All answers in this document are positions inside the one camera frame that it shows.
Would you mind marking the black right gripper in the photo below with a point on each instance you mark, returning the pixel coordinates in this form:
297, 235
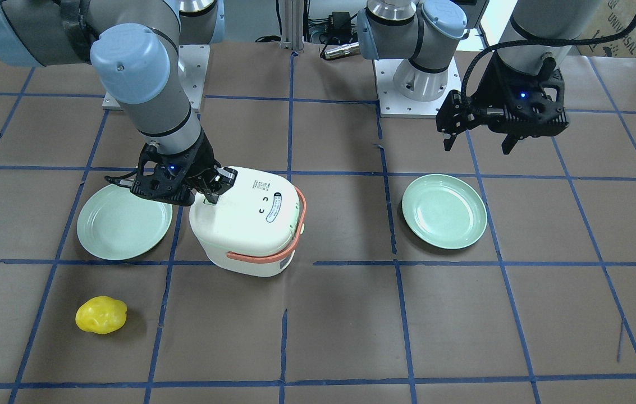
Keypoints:
201, 159

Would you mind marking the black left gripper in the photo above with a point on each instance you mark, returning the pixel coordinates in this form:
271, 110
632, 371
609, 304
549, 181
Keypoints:
489, 91

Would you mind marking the white rice cooker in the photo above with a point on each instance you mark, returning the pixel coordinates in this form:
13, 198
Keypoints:
254, 227

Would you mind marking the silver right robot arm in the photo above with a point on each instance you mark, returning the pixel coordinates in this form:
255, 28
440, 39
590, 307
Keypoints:
55, 33

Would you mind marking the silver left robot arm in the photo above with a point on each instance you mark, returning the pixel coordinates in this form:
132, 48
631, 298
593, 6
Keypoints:
427, 33

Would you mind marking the green plate far side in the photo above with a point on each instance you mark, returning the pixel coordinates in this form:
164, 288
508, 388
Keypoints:
444, 211

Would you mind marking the green plate near potato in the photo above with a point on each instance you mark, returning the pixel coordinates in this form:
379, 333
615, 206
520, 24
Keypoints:
115, 224

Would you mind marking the yellow toy potato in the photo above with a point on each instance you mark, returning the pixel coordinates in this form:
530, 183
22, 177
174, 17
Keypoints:
101, 315

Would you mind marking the black power adapter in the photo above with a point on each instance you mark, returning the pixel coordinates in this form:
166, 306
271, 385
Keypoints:
339, 23

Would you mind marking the aluminium frame post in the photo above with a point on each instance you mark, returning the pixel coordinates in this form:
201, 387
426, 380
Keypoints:
292, 25

